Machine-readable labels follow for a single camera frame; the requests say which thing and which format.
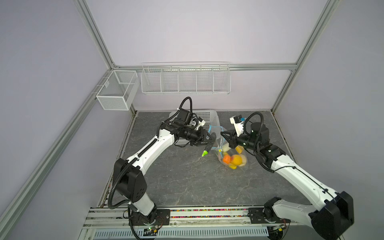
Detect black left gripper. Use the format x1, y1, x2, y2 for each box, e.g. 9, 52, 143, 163
183, 126, 215, 147

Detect white perforated plastic basket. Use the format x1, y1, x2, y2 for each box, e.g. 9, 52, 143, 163
160, 109, 220, 147

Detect small yellow lemon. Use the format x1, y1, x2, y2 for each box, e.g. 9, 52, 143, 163
235, 146, 244, 154

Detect clear zip bag blue zipper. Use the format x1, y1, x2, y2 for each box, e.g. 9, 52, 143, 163
208, 126, 246, 168

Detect orange tangerine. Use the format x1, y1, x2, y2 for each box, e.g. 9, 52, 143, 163
223, 155, 231, 165

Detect yellow peach with red spot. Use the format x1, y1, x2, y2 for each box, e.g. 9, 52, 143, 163
231, 155, 243, 166

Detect beige round potato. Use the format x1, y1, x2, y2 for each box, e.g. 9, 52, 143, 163
240, 154, 248, 167

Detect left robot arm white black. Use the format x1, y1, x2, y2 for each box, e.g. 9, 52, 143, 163
107, 97, 216, 224

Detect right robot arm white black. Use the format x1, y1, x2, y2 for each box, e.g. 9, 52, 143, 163
221, 112, 355, 240

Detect white vent grille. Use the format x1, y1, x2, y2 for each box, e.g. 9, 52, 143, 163
93, 226, 269, 240

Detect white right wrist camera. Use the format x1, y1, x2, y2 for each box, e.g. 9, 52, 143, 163
230, 115, 245, 137

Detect white wire wall shelf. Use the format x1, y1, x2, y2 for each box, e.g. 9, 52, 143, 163
141, 62, 232, 95

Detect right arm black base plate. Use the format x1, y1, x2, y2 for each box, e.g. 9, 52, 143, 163
247, 207, 291, 224

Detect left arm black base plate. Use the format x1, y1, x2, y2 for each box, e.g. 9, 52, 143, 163
129, 209, 171, 226

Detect white mesh wall box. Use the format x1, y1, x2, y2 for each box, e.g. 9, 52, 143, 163
96, 70, 140, 111

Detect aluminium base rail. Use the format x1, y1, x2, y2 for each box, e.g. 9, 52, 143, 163
82, 204, 315, 229

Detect aluminium frame profiles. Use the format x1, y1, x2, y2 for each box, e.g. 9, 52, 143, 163
0, 0, 343, 239

